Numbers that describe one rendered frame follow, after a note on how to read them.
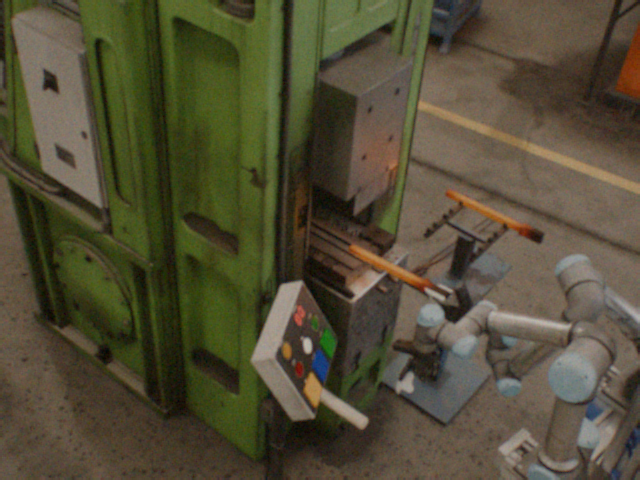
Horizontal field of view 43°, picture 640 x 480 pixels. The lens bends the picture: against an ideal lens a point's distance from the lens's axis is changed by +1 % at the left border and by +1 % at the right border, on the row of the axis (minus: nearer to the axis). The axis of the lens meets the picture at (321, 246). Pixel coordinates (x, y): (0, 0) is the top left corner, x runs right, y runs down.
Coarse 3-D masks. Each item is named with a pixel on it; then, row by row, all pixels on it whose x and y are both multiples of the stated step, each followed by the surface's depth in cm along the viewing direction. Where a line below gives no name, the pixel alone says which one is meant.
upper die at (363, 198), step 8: (384, 176) 280; (312, 184) 280; (368, 184) 273; (376, 184) 278; (384, 184) 283; (312, 192) 282; (320, 192) 280; (328, 192) 277; (360, 192) 271; (368, 192) 276; (376, 192) 281; (328, 200) 279; (336, 200) 276; (344, 200) 274; (352, 200) 271; (360, 200) 274; (368, 200) 279; (344, 208) 276; (352, 208) 273; (360, 208) 277
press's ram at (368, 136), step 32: (320, 64) 252; (352, 64) 253; (384, 64) 255; (320, 96) 249; (352, 96) 240; (384, 96) 253; (320, 128) 256; (352, 128) 247; (384, 128) 263; (320, 160) 264; (352, 160) 255; (384, 160) 274; (352, 192) 266
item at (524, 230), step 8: (448, 192) 337; (456, 192) 337; (456, 200) 336; (464, 200) 333; (472, 200) 333; (472, 208) 332; (480, 208) 330; (488, 208) 330; (488, 216) 329; (496, 216) 327; (504, 216) 327; (512, 224) 324; (520, 224) 324; (520, 232) 322; (528, 232) 322; (536, 232) 319; (544, 232) 319; (536, 240) 321
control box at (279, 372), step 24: (288, 288) 260; (288, 312) 250; (312, 312) 262; (264, 336) 246; (288, 336) 246; (312, 336) 259; (264, 360) 237; (288, 360) 243; (312, 360) 256; (288, 384) 242; (288, 408) 250; (312, 408) 250
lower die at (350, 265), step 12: (312, 216) 317; (324, 228) 311; (336, 228) 313; (312, 240) 307; (324, 240) 307; (348, 240) 307; (312, 252) 303; (324, 252) 303; (336, 252) 303; (348, 252) 302; (372, 252) 304; (324, 264) 299; (348, 264) 298; (360, 264) 300; (372, 264) 309; (336, 276) 298; (348, 276) 296
